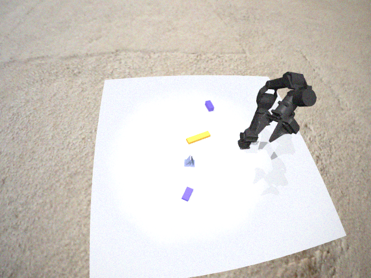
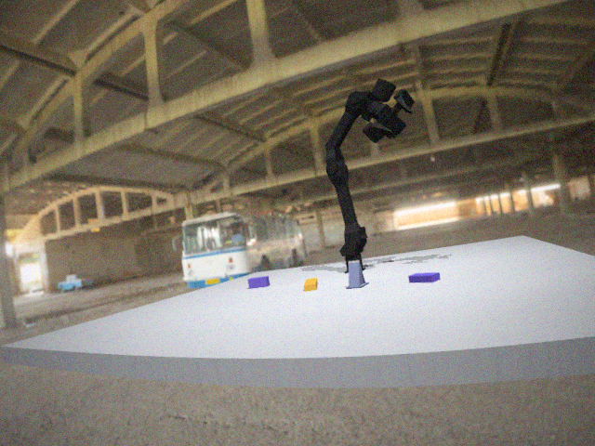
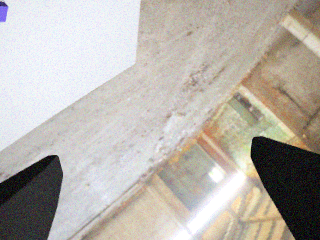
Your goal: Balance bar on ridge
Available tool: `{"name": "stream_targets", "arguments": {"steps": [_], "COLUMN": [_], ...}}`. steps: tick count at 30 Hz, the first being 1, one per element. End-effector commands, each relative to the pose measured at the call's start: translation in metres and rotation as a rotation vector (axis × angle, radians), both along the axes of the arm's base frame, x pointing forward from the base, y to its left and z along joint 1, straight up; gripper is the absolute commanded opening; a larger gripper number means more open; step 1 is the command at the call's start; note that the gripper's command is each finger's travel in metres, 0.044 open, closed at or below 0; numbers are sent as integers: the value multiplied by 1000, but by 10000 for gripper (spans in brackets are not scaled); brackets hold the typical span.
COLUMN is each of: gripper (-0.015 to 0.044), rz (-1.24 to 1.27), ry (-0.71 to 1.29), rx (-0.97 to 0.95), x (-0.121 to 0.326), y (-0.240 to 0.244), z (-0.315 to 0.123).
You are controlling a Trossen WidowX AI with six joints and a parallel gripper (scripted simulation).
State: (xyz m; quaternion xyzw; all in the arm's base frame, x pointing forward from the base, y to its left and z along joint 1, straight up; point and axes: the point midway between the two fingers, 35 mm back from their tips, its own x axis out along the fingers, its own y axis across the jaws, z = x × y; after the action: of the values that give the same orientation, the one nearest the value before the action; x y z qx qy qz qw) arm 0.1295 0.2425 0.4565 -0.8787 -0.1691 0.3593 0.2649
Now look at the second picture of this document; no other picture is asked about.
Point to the purple rectangular block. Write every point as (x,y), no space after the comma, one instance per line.
(425,277)
(258,282)

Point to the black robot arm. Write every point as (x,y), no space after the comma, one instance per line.
(357,103)

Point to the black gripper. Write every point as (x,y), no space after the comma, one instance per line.
(385,114)

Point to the yellow bar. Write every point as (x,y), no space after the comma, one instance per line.
(310,284)

